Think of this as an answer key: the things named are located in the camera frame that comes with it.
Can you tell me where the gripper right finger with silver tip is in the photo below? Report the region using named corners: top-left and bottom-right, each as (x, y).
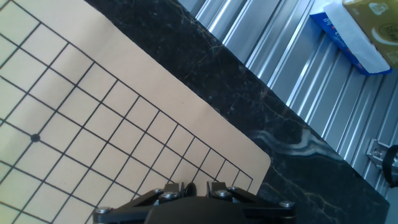
top-left (206, 181), bottom-right (297, 224)

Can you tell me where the gripper left finger with silver tip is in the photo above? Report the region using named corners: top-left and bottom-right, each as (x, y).
top-left (92, 182), bottom-right (186, 224)

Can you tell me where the tan go board mat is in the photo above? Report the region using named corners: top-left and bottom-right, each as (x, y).
top-left (0, 0), bottom-right (272, 224)

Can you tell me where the black marble pattern mat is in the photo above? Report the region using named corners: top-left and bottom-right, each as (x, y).
top-left (83, 0), bottom-right (391, 224)

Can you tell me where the blue white flat pack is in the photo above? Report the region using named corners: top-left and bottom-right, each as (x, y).
top-left (309, 2), bottom-right (393, 77)

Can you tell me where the yellow tissue pack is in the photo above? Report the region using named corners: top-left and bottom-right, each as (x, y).
top-left (341, 0), bottom-right (398, 69)

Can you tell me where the silver pole with black ring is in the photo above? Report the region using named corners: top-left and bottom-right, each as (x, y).
top-left (365, 138), bottom-right (398, 189)

